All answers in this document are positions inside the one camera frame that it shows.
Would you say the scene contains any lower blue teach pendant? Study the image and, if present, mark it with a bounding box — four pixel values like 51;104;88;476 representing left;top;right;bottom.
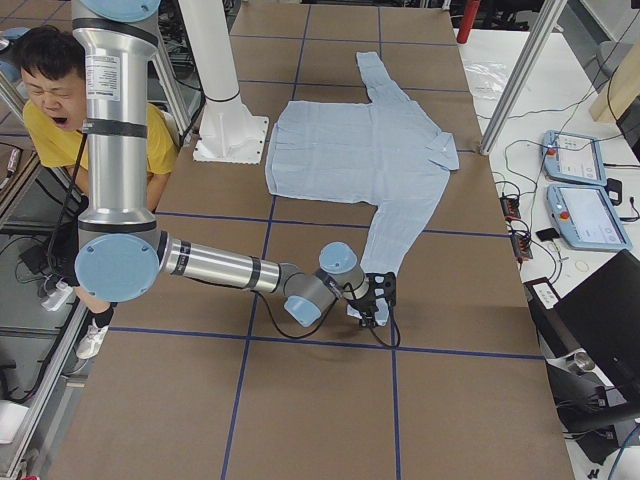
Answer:
546;183;632;252

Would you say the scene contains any white power strip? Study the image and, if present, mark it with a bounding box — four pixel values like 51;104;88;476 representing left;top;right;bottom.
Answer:
41;280;74;312

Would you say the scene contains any person in yellow shirt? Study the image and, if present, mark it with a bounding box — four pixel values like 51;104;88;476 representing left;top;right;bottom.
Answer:
13;25;178;360

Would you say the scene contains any upper blue teach pendant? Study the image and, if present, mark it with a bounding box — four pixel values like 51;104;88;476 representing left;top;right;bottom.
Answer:
541;130;607;187

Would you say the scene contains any black laptop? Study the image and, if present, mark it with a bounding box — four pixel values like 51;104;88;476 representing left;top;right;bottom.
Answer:
524;250;639;400

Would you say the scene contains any blue teach pendant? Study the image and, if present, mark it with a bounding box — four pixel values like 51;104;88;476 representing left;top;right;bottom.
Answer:
546;183;632;252
541;130;607;187

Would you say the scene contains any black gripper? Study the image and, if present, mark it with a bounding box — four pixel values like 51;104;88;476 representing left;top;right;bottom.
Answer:
351;273;388;328

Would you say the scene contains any light blue button shirt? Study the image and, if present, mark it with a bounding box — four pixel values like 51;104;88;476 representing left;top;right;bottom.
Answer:
265;52;459;304

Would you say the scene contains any aluminium frame post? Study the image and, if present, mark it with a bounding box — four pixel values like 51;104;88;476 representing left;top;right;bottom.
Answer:
479;0;567;156

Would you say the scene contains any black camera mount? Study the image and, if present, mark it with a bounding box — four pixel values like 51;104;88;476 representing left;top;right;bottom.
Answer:
375;272;397;307

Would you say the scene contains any red cylinder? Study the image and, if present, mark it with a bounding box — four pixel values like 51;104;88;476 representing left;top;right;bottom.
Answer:
456;0;481;44

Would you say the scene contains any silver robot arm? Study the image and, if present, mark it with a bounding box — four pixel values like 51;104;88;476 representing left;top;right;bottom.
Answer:
72;1;395;327

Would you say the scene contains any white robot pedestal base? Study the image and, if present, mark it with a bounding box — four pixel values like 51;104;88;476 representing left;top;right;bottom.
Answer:
179;0;269;165

